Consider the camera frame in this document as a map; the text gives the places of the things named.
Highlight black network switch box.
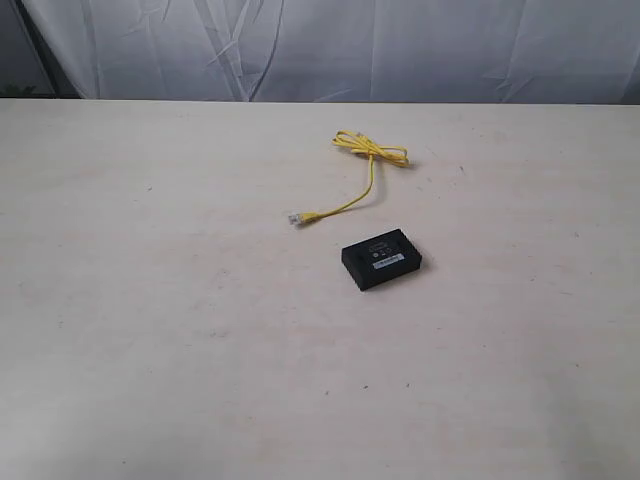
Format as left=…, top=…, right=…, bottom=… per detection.
left=341, top=229, right=432, bottom=291

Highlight yellow ethernet cable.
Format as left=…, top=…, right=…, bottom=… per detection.
left=285, top=129, right=411, bottom=228

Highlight white backdrop curtain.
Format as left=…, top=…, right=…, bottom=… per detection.
left=26, top=0, right=639, bottom=104

